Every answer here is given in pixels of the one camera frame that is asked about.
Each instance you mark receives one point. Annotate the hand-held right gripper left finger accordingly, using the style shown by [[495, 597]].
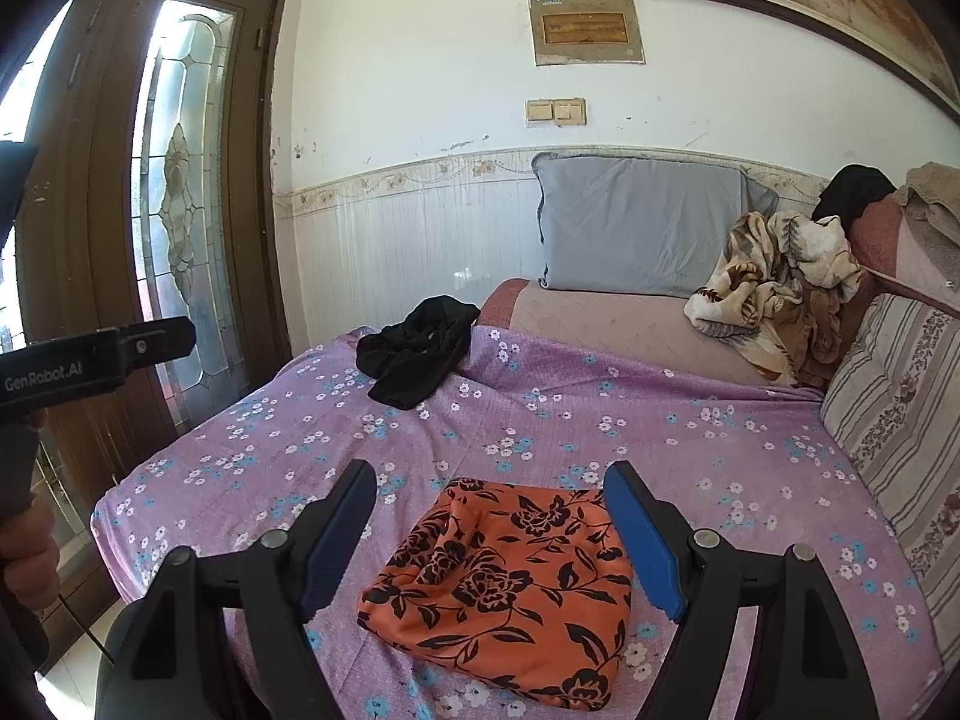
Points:
[[337, 540]]

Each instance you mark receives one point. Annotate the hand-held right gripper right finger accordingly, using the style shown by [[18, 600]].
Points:
[[645, 540]]

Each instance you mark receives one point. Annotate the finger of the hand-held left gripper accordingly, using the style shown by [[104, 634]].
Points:
[[161, 341]]

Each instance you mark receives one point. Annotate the orange black floral dress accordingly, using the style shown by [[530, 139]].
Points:
[[510, 592]]

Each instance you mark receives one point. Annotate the person's left hand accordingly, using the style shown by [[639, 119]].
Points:
[[30, 562]]

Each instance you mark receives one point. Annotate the purple floral bedsheet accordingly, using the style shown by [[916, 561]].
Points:
[[562, 420]]

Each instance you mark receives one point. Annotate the brown stained glass door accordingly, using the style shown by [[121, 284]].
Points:
[[202, 165]]

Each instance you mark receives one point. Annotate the black garment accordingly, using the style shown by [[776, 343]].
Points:
[[420, 352]]

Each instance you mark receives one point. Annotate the pink sofa bed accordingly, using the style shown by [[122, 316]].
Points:
[[600, 322]]

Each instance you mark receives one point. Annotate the beige floral blanket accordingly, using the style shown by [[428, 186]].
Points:
[[765, 292]]

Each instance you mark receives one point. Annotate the striped floral cushion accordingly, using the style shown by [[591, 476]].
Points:
[[900, 420]]

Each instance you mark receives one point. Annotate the glass side window panel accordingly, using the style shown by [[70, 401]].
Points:
[[30, 90]]

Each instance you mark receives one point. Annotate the grey pillow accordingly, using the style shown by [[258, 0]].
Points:
[[637, 225]]

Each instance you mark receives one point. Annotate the black cloth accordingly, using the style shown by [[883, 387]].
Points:
[[855, 191]]

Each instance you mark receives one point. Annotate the beige towel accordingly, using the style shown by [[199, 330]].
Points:
[[934, 195]]

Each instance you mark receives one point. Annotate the beige wall switch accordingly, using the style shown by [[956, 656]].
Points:
[[570, 112], [540, 112]]

